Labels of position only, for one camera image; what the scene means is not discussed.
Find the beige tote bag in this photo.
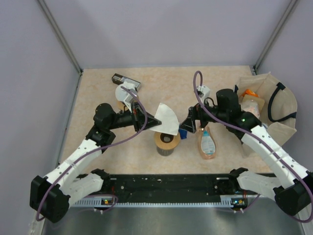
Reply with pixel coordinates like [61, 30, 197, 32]
[234, 73, 297, 146]

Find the black rectangular box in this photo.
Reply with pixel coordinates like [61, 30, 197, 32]
[112, 73, 141, 92]

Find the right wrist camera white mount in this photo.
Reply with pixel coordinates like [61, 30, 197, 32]
[197, 85, 210, 102]

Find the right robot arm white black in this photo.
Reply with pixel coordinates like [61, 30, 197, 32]
[180, 88, 313, 216]

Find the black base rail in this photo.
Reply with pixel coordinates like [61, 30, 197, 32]
[91, 174, 244, 203]

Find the right aluminium frame post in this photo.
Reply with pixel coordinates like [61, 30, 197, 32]
[250, 0, 300, 75]

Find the orange capped bottle in bag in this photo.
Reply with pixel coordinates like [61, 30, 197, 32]
[241, 89, 259, 97]

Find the blue cone dripper lower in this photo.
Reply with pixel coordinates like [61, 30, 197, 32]
[179, 129, 188, 140]

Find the aluminium frame post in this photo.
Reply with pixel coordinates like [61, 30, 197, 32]
[36, 0, 84, 74]
[250, 0, 300, 75]

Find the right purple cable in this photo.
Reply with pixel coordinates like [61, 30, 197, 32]
[193, 70, 313, 223]

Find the orange soap bottle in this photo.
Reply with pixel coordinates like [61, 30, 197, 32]
[196, 126, 216, 160]

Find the left aluminium frame post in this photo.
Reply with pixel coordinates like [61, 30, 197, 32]
[36, 0, 84, 74]

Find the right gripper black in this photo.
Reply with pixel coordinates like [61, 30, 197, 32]
[179, 96, 228, 133]

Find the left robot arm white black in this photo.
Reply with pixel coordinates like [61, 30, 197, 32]
[29, 102, 162, 223]

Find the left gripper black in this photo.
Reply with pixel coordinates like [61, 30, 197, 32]
[108, 102, 161, 133]

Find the purple cable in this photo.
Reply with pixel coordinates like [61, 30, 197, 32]
[193, 70, 313, 223]
[36, 88, 148, 222]

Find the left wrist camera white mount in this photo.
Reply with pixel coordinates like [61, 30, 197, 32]
[121, 86, 138, 112]

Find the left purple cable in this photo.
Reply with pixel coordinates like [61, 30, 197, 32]
[36, 88, 148, 222]

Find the wooden ring dripper holder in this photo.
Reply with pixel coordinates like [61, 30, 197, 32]
[117, 101, 128, 111]

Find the glass flask carafe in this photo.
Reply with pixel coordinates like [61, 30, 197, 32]
[156, 146, 174, 157]

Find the white paper coffee filter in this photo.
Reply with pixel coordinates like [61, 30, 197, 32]
[115, 82, 135, 102]

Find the wooden ring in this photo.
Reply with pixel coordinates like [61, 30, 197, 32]
[153, 131, 181, 149]

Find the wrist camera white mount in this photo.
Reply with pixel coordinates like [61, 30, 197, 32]
[197, 85, 210, 102]
[121, 86, 138, 112]

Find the grey cable duct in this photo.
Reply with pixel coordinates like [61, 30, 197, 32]
[72, 196, 248, 209]

